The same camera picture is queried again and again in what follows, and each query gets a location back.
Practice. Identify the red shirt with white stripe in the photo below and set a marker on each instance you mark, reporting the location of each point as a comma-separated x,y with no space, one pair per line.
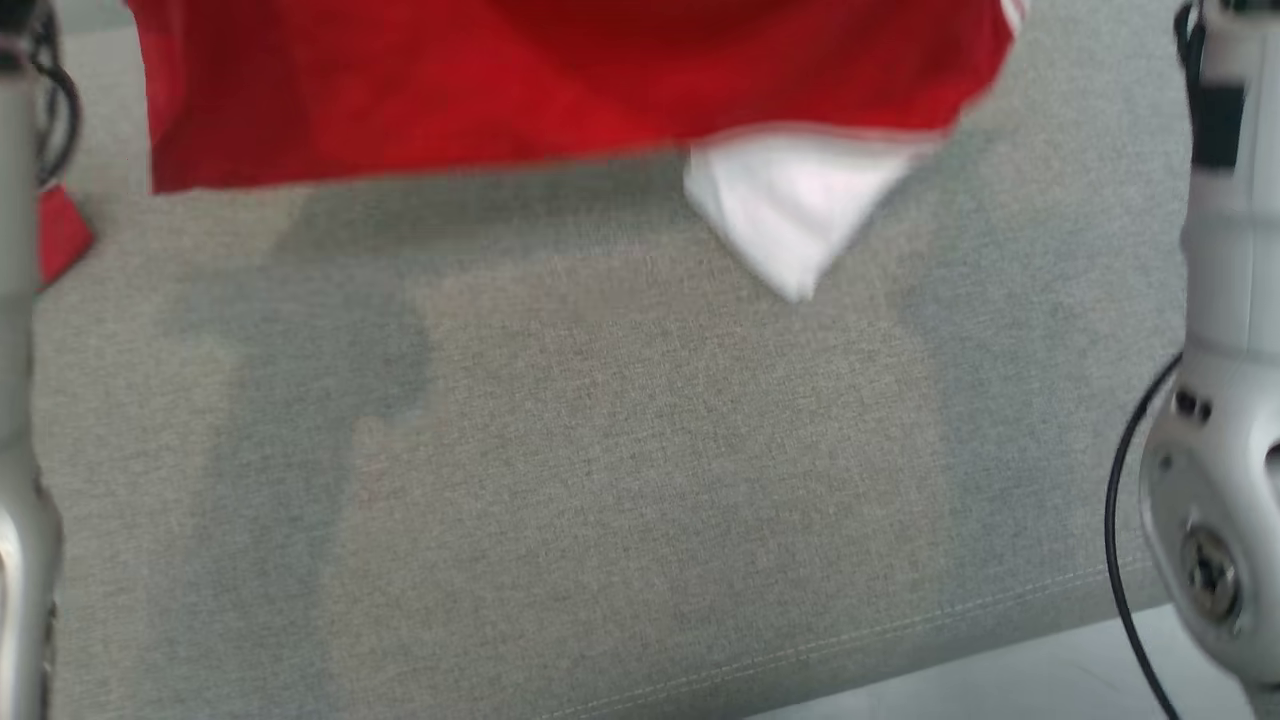
62,235

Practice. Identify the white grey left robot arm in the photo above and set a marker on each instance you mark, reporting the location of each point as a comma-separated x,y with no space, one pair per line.
15,350

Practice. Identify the red shirt with white trim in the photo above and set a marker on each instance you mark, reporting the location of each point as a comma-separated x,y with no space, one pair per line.
520,90

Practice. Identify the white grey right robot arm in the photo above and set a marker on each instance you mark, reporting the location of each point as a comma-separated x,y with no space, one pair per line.
1225,420

